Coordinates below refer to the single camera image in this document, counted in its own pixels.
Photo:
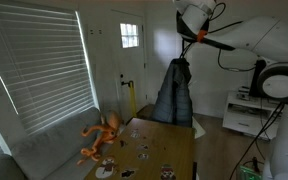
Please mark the wooden table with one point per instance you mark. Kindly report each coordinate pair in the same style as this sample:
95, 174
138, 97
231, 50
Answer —
144, 146

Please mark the snowman sticker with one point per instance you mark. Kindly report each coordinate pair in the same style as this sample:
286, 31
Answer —
107, 168

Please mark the dark grey jacket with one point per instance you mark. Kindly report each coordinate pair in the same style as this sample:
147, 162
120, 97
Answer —
174, 104

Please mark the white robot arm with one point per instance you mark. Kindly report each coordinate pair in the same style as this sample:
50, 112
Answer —
265, 36

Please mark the orange octopus plush toy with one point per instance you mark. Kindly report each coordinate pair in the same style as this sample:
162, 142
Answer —
109, 131

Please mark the white front door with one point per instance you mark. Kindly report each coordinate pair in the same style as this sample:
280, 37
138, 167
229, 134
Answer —
128, 53

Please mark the green circuit board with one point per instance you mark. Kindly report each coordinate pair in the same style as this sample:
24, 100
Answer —
245, 173

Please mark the white tv cabinet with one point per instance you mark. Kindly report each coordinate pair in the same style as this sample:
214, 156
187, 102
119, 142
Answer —
246, 114

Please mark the yellow door bar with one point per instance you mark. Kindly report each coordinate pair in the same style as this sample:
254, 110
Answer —
130, 84

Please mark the santa sticker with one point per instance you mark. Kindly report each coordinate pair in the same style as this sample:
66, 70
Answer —
167, 172

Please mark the grey sofa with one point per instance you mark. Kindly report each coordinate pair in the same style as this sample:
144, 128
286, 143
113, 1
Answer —
53, 153

